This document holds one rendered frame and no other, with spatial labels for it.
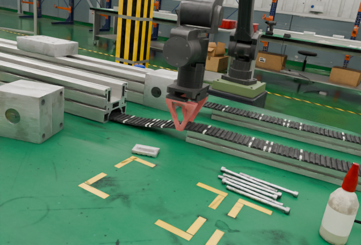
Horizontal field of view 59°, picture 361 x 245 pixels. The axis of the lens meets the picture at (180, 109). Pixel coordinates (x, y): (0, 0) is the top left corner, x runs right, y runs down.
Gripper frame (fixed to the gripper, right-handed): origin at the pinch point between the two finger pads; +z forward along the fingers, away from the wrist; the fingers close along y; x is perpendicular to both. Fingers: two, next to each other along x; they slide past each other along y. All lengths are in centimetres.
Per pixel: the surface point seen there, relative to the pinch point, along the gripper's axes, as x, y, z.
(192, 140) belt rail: 3.1, 1.9, 2.5
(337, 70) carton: 68, -480, 38
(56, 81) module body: -32.4, 4.8, -4.2
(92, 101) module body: -21.8, 4.8, -1.5
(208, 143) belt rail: 6.7, 1.9, 2.1
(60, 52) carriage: -50, -16, -6
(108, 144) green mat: -10.9, 13.4, 3.4
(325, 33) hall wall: 45, -759, -7
